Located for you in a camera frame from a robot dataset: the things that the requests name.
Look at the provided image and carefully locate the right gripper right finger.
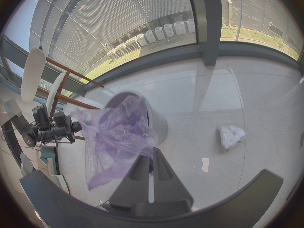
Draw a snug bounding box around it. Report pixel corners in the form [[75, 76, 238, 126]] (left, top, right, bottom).
[[153, 147, 194, 206]]

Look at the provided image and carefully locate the crumpled white paper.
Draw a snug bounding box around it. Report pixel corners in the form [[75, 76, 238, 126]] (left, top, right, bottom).
[[219, 125, 246, 151]]

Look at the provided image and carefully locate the white chair with wooden legs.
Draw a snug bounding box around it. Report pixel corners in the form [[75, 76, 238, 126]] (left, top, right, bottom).
[[21, 47, 104, 120]]

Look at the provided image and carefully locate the white trash bin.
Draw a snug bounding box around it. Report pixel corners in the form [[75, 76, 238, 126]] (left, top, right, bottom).
[[104, 91, 168, 147]]

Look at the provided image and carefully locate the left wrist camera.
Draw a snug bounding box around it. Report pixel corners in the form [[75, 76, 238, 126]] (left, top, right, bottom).
[[53, 111, 66, 128]]

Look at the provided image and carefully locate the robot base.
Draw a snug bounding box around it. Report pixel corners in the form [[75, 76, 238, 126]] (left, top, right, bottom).
[[19, 146, 70, 194]]

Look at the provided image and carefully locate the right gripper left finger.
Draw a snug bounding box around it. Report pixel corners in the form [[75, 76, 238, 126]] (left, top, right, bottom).
[[109, 154, 153, 209]]

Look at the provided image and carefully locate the purple plastic bag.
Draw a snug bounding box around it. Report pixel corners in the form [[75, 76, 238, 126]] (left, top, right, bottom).
[[70, 95, 159, 192]]

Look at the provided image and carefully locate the window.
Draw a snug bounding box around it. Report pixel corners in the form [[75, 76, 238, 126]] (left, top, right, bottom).
[[0, 0, 303, 98]]

